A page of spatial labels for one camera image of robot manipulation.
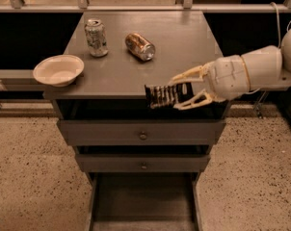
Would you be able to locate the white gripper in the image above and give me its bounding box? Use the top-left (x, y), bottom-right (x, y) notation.
top-left (169, 55), bottom-right (250, 111)

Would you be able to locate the black rxbar chocolate wrapper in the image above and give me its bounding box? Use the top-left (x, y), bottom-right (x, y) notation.
top-left (145, 83), bottom-right (195, 109)

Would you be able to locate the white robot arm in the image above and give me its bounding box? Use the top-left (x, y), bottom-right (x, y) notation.
top-left (171, 29), bottom-right (291, 110)

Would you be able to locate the brass top drawer knob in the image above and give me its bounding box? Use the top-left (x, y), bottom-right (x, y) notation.
top-left (139, 131), bottom-right (147, 141)

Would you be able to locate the grey wooden drawer cabinet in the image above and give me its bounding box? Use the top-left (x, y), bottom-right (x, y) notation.
top-left (42, 10), bottom-right (243, 231)

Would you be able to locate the grey top drawer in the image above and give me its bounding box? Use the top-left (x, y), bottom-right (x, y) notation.
top-left (57, 120), bottom-right (225, 146)

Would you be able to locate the grey middle drawer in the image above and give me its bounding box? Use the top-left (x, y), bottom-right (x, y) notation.
top-left (75, 154), bottom-right (210, 172)

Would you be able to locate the grey open bottom drawer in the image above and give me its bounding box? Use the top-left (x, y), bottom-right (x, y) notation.
top-left (85, 173), bottom-right (203, 231)

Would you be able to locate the lying golden soda can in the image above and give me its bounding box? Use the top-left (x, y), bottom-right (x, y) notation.
top-left (125, 33), bottom-right (156, 62)

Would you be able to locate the upright silver soda can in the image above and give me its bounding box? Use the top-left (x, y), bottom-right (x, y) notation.
top-left (84, 18), bottom-right (108, 57)

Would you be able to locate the white paper bowl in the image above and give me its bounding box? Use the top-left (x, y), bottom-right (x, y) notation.
top-left (33, 55), bottom-right (84, 87)

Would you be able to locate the white cable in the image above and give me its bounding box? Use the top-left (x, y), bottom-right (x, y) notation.
top-left (248, 1), bottom-right (291, 95)

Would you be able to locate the metal railing frame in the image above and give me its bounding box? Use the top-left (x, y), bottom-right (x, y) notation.
top-left (0, 0), bottom-right (291, 92)

